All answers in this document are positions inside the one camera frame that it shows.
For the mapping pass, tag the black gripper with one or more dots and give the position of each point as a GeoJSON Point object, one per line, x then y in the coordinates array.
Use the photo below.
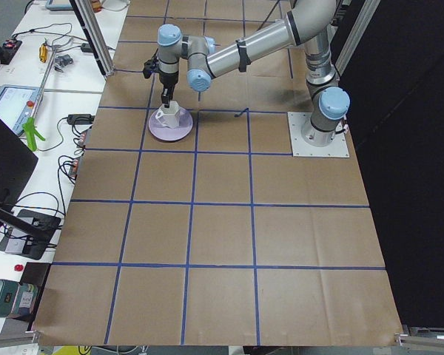
{"type": "Point", "coordinates": [168, 78]}

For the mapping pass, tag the white faceted cup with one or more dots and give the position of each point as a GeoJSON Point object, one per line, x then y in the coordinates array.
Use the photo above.
{"type": "Point", "coordinates": [168, 115]}

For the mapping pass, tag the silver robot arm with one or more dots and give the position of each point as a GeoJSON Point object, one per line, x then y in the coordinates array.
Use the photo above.
{"type": "Point", "coordinates": [305, 24]}

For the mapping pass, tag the lilac plate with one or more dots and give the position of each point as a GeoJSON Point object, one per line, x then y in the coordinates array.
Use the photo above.
{"type": "Point", "coordinates": [165, 133]}

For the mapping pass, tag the black power adapter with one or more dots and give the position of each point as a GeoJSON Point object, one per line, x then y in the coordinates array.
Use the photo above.
{"type": "Point", "coordinates": [80, 119]}

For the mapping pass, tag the yellow tool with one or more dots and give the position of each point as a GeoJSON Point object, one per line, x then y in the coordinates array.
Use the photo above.
{"type": "Point", "coordinates": [42, 53]}

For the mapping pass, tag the teach pendant tablet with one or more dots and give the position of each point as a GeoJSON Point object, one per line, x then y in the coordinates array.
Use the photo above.
{"type": "Point", "coordinates": [16, 105]}

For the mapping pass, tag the brown paper table cover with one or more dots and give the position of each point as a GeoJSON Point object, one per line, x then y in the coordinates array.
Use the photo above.
{"type": "Point", "coordinates": [224, 237]}

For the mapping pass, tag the black power strip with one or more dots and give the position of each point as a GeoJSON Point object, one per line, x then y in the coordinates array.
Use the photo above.
{"type": "Point", "coordinates": [8, 50]}

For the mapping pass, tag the black monitor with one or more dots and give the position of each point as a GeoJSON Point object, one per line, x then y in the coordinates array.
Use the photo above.
{"type": "Point", "coordinates": [17, 164]}

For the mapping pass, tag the black monitor stand base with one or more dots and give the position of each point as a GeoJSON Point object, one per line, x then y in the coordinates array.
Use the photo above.
{"type": "Point", "coordinates": [28, 234]}

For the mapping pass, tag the green box device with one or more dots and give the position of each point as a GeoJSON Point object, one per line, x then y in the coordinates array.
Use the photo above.
{"type": "Point", "coordinates": [17, 299]}

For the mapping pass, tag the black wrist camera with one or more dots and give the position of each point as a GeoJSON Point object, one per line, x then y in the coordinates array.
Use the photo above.
{"type": "Point", "coordinates": [151, 67]}

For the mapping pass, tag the aluminium frame post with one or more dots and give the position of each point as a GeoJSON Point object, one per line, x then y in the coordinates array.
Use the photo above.
{"type": "Point", "coordinates": [88, 22]}

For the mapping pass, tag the green handled reacher tool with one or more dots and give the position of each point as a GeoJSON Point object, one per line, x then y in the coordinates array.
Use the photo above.
{"type": "Point", "coordinates": [29, 127]}

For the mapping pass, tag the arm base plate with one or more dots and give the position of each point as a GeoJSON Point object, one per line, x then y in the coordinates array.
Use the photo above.
{"type": "Point", "coordinates": [307, 142]}

